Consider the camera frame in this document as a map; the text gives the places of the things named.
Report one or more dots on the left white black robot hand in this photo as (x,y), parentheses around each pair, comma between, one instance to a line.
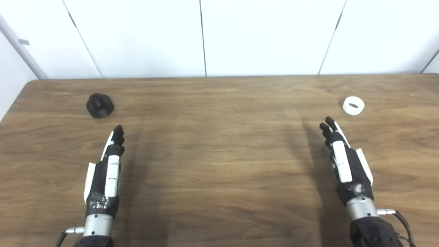
(112,171)

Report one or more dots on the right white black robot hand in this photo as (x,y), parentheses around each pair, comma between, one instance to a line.
(343,164)

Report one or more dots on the round black part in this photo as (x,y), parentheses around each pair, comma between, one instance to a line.
(99,106)

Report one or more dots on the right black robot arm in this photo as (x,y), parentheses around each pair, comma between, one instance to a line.
(372,233)

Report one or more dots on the small grey tag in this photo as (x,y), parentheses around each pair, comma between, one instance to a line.
(24,42)

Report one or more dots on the grey wall corner trim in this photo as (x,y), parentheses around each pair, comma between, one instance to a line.
(20,48)

